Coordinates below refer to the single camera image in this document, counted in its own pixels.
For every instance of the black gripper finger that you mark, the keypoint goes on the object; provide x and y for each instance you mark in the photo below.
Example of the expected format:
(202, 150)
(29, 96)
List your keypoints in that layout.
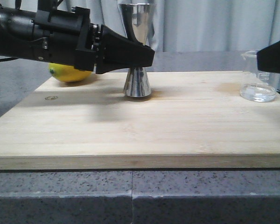
(268, 59)

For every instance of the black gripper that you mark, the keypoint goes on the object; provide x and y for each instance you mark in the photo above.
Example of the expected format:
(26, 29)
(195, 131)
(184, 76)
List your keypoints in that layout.
(71, 39)

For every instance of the clear glass beaker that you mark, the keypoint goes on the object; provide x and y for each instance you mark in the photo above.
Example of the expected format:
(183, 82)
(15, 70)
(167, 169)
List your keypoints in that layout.
(255, 84)

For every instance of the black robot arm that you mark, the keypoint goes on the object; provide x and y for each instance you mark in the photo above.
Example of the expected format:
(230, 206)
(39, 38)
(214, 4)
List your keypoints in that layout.
(19, 38)

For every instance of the yellow lemon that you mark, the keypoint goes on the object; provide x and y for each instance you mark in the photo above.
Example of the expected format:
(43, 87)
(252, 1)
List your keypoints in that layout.
(67, 74)

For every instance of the grey curtain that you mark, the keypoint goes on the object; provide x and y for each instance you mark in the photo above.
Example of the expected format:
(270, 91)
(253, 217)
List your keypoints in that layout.
(214, 25)

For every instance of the wooden cutting board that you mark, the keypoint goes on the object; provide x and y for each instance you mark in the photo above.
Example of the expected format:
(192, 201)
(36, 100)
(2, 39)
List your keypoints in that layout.
(192, 120)

